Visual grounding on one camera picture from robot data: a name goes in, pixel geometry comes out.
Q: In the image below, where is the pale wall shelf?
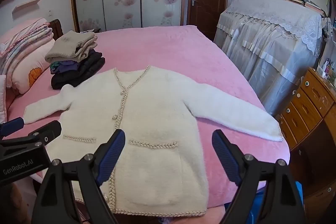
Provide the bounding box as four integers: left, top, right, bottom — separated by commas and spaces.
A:
12, 0, 42, 13

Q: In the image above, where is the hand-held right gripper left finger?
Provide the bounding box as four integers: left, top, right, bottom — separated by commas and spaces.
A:
31, 129, 126, 224

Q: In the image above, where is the group of small bottles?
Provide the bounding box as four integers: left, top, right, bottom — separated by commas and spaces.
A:
316, 57, 336, 81

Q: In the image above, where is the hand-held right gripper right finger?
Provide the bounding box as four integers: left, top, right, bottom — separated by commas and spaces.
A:
211, 130, 306, 224

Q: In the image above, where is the purple folded garment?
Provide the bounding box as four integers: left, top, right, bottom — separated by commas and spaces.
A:
50, 60, 79, 75

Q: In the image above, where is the beige folded sweater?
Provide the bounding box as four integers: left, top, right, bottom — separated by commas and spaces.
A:
45, 30, 98, 63

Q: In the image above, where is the lace covered furniture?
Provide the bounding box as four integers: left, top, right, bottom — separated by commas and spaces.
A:
214, 0, 326, 115

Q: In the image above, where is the pink bed blanket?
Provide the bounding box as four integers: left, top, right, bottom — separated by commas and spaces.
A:
5, 25, 290, 211

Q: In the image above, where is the white pillow with pink trim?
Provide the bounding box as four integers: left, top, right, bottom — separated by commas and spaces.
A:
0, 74, 8, 123

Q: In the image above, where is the pink pillow with orange print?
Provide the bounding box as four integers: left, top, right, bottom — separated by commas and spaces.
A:
12, 39, 55, 94

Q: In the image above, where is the wooden headboard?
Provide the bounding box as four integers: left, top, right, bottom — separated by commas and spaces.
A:
49, 19, 63, 39

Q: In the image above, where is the wooden dresser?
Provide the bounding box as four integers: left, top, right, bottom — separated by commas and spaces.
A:
276, 68, 336, 214

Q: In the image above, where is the black folded garment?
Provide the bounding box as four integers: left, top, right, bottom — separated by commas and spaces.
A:
51, 49, 105, 90

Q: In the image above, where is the stack of folded pink quilts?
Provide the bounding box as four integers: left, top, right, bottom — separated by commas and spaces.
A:
0, 18, 54, 75

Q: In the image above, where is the blue plastic bag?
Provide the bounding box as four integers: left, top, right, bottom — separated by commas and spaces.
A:
249, 181, 303, 224

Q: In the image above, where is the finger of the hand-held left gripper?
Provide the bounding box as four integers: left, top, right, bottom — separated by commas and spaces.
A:
0, 120, 62, 147
0, 117, 25, 139

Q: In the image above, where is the white fuzzy cardigan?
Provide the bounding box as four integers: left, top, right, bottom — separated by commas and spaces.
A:
24, 65, 284, 216

